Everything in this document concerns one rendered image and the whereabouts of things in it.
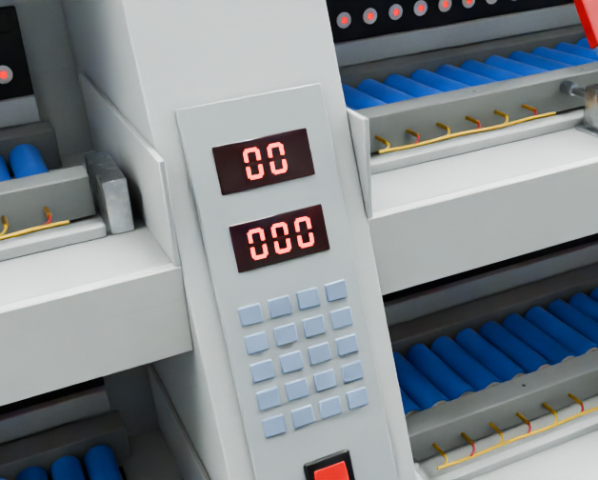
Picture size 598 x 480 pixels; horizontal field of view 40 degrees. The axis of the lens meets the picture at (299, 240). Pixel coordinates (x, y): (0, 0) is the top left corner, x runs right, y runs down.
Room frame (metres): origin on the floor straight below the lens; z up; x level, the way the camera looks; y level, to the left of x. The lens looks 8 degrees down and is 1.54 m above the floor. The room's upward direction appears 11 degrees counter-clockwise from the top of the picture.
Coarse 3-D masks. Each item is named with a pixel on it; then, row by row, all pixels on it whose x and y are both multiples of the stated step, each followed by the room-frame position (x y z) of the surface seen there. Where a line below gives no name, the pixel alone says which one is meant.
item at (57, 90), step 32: (0, 0) 0.54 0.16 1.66; (32, 0) 0.54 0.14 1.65; (32, 32) 0.54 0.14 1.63; (64, 32) 0.55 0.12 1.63; (32, 64) 0.54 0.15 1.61; (64, 64) 0.55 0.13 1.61; (64, 96) 0.55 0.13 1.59; (64, 128) 0.54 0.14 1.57; (512, 288) 0.65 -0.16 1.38; (128, 384) 0.55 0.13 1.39; (128, 416) 0.54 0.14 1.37
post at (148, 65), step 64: (64, 0) 0.53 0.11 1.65; (128, 0) 0.36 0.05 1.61; (192, 0) 0.37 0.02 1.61; (256, 0) 0.38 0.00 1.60; (320, 0) 0.39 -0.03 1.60; (128, 64) 0.38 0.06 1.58; (192, 64) 0.37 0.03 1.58; (256, 64) 0.38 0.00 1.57; (320, 64) 0.39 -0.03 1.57; (192, 256) 0.36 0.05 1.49; (192, 320) 0.36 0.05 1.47; (384, 320) 0.39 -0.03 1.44; (192, 384) 0.40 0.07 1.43; (384, 384) 0.39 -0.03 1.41
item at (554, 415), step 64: (576, 256) 0.64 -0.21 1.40; (448, 320) 0.58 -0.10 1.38; (512, 320) 0.58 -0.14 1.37; (576, 320) 0.58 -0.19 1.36; (448, 384) 0.52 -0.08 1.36; (512, 384) 0.50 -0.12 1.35; (576, 384) 0.51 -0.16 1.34; (448, 448) 0.48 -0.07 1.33; (512, 448) 0.47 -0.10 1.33; (576, 448) 0.47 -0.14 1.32
